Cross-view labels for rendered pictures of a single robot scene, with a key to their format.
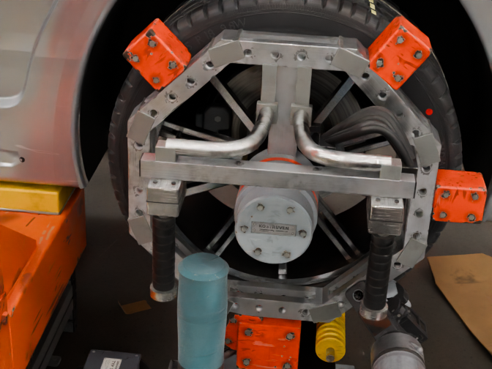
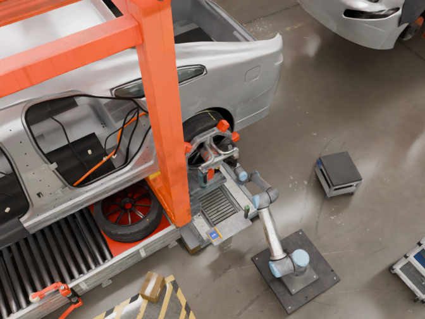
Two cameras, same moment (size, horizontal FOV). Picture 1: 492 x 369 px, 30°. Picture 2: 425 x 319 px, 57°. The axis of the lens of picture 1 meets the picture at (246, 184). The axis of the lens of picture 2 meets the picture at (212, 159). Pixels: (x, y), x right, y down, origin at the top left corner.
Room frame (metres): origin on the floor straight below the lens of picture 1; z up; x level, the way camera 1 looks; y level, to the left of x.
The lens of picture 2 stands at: (-0.34, 1.23, 3.86)
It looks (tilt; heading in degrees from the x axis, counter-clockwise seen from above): 55 degrees down; 323
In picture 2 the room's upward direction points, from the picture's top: straight up
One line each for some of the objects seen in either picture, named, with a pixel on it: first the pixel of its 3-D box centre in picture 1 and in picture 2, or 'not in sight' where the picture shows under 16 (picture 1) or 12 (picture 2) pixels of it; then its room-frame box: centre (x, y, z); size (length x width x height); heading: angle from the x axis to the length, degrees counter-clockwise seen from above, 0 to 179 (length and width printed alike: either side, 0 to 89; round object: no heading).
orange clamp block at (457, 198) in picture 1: (456, 196); (233, 137); (1.46, -0.38, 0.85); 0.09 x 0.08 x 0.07; 86
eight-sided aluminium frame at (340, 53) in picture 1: (280, 183); (207, 151); (1.48, -0.06, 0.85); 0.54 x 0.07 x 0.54; 86
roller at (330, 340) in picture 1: (330, 315); not in sight; (1.57, -0.19, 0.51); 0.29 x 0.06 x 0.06; 176
